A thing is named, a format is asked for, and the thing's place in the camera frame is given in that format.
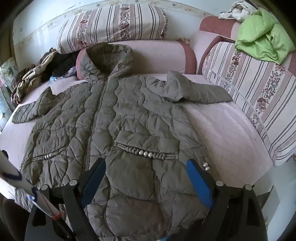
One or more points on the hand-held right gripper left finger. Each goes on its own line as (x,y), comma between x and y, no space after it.
(92,183)

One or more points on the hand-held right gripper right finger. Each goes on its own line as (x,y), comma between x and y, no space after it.
(198,183)

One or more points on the olive quilted jacket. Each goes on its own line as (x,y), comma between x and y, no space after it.
(129,115)

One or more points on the dark clothes pile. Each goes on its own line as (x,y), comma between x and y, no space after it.
(62,64)

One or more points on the white printed tube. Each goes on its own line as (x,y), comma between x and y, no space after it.
(23,185)

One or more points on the brown patterned cloth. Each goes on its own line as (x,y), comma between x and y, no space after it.
(30,76)

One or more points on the pink bolster cushion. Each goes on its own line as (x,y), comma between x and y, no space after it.
(157,55)

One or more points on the floral picture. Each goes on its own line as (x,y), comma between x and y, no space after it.
(9,71)

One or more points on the green crumpled cloth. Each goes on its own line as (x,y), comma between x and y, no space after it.
(261,39)

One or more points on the brown pink sofa armrest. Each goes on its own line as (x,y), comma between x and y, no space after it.
(212,25)

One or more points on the long striped floral cushion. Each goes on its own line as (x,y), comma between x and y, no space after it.
(111,25)

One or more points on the white floral cloth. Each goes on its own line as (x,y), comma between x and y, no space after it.
(233,11)

